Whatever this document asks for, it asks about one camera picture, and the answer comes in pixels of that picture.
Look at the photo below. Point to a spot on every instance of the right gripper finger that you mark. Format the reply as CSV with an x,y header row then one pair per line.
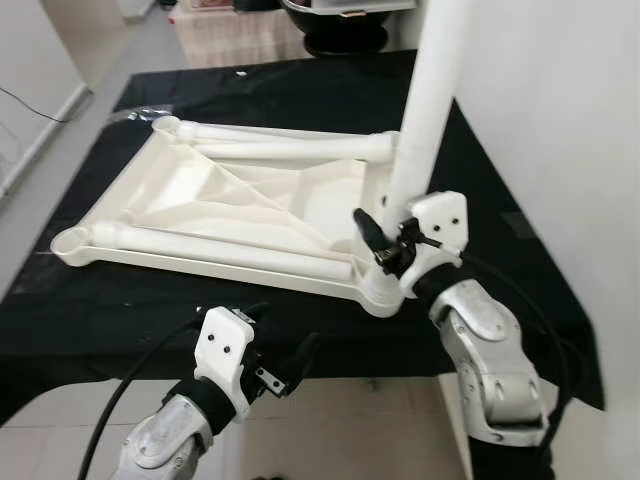
x,y
368,228

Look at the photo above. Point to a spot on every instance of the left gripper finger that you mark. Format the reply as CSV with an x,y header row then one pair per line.
x,y
305,358

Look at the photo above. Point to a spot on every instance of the black tablecloth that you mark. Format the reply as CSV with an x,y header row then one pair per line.
x,y
100,320

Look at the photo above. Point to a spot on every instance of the black round wok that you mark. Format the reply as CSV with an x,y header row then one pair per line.
x,y
345,35

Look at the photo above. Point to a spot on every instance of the beige cloth covered table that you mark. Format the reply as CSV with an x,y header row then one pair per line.
x,y
240,35

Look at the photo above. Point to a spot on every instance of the clear tape strip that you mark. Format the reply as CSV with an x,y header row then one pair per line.
x,y
135,112

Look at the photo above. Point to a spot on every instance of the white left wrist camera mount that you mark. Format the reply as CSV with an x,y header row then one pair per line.
x,y
222,345

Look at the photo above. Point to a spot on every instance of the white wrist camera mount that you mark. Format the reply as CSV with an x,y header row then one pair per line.
x,y
222,345
440,215

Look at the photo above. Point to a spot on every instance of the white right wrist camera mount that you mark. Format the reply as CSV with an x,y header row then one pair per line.
x,y
440,215

